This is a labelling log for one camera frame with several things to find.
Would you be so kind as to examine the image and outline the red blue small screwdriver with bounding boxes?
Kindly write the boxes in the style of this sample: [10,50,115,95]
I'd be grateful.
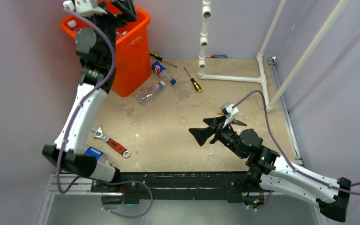
[205,55,228,59]

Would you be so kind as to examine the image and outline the red adjustable wrench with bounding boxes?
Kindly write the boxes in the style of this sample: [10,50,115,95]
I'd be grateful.
[91,126,131,158]

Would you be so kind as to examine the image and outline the black yellow long screwdriver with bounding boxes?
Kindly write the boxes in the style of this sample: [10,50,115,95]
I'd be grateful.
[150,52,177,68]

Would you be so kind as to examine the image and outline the orange plastic bin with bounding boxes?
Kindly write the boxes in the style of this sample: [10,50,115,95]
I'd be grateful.
[60,5,151,98]

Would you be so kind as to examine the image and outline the white PVC pipe frame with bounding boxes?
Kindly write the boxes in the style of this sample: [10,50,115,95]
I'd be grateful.
[197,0,349,112]

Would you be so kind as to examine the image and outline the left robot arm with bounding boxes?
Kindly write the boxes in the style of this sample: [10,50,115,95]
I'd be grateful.
[42,0,137,192]

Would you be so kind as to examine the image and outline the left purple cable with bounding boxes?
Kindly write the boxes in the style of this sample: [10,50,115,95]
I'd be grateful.
[56,7,116,195]

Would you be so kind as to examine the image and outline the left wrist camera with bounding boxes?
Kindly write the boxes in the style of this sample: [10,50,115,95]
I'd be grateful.
[63,0,108,17]

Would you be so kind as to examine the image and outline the aluminium frame rail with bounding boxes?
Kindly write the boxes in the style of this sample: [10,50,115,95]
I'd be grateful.
[37,173,125,225]

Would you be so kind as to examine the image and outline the yellow black pliers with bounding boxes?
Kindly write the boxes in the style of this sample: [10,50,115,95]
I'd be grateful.
[217,111,247,127]

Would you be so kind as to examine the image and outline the black yellow short screwdriver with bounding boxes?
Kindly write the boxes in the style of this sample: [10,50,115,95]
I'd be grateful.
[184,67,202,92]

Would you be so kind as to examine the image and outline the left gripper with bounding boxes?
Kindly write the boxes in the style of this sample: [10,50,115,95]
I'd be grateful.
[85,0,135,62]

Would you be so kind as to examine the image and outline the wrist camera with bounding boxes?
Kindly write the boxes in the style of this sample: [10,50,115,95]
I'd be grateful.
[63,0,108,17]
[220,102,239,127]

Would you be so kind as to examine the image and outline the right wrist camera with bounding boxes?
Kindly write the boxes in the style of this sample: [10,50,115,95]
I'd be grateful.
[220,102,239,127]

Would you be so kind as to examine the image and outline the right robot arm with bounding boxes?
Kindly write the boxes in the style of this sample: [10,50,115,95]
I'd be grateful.
[189,116,351,222]

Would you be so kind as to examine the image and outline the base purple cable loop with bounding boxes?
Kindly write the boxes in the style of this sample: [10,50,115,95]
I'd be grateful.
[100,180,154,220]

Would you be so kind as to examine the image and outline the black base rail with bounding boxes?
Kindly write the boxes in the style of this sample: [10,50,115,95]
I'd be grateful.
[90,169,277,205]

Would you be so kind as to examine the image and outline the Pepsi bottle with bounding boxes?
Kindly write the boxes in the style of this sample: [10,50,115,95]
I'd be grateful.
[151,61,169,78]

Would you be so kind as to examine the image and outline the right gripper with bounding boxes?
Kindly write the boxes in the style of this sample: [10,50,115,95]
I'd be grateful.
[188,114,245,158]

